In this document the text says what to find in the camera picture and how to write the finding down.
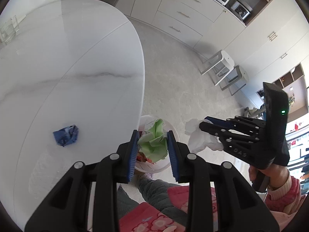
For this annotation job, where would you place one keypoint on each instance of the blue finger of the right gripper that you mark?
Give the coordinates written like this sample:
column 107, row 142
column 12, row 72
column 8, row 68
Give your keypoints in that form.
column 219, row 122
column 231, row 132

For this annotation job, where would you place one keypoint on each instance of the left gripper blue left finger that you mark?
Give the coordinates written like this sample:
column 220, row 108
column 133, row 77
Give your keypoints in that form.
column 65, row 208

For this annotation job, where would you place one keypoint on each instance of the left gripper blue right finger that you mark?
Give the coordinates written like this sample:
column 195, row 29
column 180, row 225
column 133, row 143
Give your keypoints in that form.
column 239, row 208

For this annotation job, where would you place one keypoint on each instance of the white tissue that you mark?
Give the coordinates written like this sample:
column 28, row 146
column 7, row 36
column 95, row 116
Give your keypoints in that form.
column 200, row 140

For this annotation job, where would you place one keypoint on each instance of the green paper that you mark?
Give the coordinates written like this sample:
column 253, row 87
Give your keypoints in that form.
column 153, row 140

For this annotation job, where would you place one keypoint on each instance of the red paper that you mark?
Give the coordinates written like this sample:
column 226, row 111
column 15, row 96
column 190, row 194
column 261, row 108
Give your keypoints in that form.
column 142, row 158

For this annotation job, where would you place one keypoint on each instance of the pink sleeve right forearm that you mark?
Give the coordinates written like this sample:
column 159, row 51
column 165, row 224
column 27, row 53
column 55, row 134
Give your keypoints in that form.
column 286, row 199

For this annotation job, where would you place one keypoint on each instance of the white slotted trash bin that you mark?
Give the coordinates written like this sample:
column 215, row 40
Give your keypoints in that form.
column 161, row 165

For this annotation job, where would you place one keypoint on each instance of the person's right hand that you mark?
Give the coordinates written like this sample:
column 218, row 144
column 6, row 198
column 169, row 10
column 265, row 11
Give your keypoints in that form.
column 278, row 175

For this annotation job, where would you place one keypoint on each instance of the grey step stool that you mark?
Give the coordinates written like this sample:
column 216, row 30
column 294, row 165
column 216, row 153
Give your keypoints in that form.
column 239, row 81

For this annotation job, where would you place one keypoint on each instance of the white step stool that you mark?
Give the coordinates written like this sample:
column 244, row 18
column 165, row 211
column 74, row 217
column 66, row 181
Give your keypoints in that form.
column 221, row 61

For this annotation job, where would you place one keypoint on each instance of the blue crumpled paper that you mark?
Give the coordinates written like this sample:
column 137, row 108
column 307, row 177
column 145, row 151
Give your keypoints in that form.
column 66, row 136

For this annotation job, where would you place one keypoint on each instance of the red floral jacket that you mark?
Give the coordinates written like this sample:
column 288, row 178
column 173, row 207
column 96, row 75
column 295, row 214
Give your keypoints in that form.
column 147, row 218

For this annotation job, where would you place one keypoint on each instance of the person's grey trouser legs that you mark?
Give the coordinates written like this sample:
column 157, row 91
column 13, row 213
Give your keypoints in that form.
column 155, row 193

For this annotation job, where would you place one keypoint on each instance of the tall white wardrobe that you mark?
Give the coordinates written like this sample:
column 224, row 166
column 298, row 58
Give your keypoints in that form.
column 270, row 35

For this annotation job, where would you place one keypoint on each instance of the white drawer cabinet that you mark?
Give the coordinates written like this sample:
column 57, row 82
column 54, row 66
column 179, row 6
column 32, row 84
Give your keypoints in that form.
column 187, row 20

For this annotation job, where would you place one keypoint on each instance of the silver microwave oven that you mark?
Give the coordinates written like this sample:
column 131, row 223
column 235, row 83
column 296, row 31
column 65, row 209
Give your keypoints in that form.
column 241, row 9

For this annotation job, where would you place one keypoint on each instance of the clear glass cup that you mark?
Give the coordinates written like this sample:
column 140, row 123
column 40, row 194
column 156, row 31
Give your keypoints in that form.
column 9, row 30

